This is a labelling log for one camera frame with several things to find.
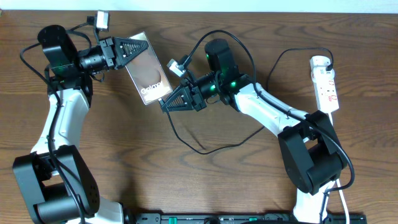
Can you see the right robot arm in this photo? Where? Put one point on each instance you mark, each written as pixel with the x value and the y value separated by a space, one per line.
pixel 313 156

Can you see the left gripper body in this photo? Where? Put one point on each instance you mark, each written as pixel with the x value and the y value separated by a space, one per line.
pixel 107 53

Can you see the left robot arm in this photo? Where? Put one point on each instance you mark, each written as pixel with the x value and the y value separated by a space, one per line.
pixel 55 182

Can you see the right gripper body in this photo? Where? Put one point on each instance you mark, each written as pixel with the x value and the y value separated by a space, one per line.
pixel 206 87

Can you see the Galaxy smartphone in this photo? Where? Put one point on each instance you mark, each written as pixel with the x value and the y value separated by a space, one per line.
pixel 147 74

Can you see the white power strip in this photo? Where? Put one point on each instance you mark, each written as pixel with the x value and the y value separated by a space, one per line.
pixel 325 89

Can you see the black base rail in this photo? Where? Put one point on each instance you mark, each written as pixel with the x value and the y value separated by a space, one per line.
pixel 156 218

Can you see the white charger adapter plug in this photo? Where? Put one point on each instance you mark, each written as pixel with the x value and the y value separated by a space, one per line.
pixel 321 61

